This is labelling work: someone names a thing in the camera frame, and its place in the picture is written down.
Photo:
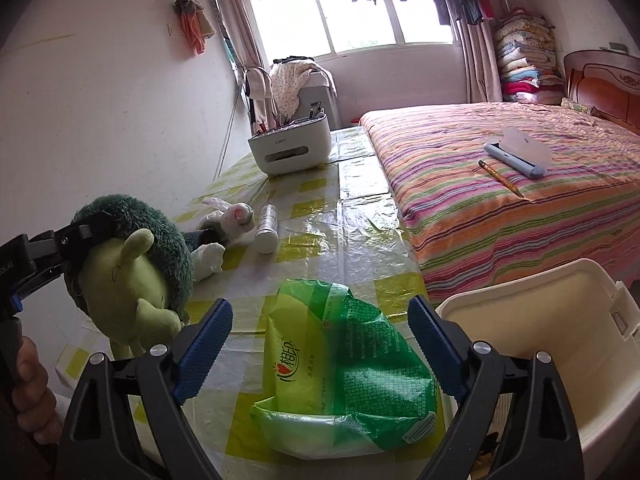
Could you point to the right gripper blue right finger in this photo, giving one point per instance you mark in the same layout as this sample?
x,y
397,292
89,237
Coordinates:
x,y
444,344

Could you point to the person's left hand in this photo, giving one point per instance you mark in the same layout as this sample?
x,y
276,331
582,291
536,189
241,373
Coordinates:
x,y
32,397

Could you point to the dotted cloth on appliance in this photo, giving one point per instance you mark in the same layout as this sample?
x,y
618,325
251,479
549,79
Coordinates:
x,y
288,76

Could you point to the white tissue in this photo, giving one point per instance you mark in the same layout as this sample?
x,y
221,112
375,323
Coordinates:
x,y
207,260

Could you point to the orange cloth on wall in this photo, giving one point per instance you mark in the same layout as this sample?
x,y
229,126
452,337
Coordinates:
x,y
194,24

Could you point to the grey white appliance cabinet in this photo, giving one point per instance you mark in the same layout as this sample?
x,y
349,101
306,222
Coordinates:
x,y
318,89

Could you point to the green plush toy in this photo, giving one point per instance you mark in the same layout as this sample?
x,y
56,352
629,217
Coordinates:
x,y
135,284

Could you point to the striped bed sheet mattress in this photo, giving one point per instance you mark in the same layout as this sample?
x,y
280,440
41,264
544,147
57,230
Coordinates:
x,y
473,221

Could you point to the yellow pencil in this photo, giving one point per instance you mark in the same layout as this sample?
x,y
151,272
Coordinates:
x,y
499,178

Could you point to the stack of folded quilts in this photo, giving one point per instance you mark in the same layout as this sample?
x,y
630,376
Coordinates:
x,y
528,68

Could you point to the white pink wrapper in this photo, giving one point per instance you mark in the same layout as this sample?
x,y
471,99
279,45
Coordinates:
x,y
226,222

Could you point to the pink curtain right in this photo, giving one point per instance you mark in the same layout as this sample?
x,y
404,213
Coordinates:
x,y
480,62

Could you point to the green plastic tissue package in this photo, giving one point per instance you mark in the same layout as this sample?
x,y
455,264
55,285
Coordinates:
x,y
338,379

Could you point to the cream plastic trash bin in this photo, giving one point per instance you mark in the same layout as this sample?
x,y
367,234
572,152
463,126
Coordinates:
x,y
588,323

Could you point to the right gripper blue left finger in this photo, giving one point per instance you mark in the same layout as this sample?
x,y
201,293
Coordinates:
x,y
196,348

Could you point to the white tissue box organizer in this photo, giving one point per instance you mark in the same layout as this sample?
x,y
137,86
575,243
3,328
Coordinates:
x,y
302,144

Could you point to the pink curtain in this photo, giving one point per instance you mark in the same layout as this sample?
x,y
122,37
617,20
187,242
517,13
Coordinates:
x,y
242,40
480,62

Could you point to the pink curtain left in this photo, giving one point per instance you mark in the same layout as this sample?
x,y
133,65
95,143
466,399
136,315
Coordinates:
x,y
242,40

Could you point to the red wooden headboard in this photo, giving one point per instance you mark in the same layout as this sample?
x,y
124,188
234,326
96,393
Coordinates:
x,y
608,81

